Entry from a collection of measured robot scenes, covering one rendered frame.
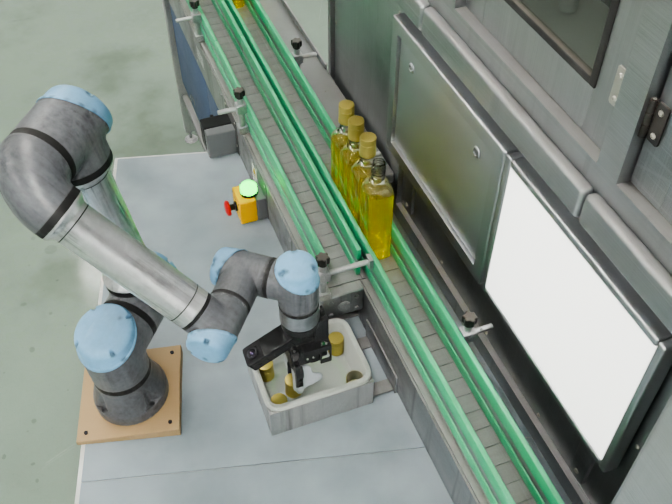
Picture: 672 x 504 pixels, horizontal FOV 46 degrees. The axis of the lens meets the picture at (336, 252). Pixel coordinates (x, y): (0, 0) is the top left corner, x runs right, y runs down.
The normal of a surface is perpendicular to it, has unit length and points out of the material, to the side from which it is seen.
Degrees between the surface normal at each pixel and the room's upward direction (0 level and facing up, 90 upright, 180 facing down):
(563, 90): 90
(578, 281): 90
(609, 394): 90
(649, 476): 90
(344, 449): 0
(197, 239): 0
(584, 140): 0
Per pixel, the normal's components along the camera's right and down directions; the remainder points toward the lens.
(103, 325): -0.10, -0.55
